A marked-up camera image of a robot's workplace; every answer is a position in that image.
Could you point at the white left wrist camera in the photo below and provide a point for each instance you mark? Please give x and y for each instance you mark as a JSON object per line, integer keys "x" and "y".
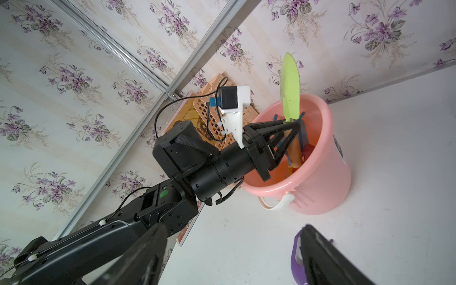
{"x": 231, "y": 101}

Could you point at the red brown flat box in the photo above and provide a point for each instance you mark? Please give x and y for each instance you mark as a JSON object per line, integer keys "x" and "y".
{"x": 185, "y": 232}

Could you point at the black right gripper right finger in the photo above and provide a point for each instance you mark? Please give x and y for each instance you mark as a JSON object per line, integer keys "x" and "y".
{"x": 340, "y": 271}

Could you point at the red shovel wooden handle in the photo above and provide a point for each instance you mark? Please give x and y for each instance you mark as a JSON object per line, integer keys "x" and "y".
{"x": 307, "y": 151}

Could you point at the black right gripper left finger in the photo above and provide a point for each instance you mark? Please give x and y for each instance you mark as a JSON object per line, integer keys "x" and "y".
{"x": 142, "y": 263}

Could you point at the purple rake pink handle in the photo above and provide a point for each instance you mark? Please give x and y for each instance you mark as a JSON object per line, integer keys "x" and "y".
{"x": 297, "y": 260}

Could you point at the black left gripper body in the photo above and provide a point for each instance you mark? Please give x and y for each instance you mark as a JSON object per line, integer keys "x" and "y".
{"x": 259, "y": 153}

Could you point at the beige plastic file organizer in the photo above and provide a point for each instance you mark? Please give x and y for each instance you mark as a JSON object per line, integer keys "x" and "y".
{"x": 211, "y": 117}

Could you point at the yellow lettered book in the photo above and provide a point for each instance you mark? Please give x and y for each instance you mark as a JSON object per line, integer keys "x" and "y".
{"x": 185, "y": 112}

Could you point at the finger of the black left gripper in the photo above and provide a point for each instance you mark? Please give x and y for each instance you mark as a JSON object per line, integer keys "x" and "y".
{"x": 281, "y": 137}
{"x": 269, "y": 128}

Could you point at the green trowel wooden handle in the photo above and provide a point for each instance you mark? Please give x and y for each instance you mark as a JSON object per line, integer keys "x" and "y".
{"x": 290, "y": 98}

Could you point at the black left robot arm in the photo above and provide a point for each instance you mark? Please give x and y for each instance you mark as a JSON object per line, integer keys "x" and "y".
{"x": 197, "y": 172}

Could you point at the pink plastic bucket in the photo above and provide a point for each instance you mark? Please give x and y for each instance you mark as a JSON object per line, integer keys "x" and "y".
{"x": 321, "y": 183}

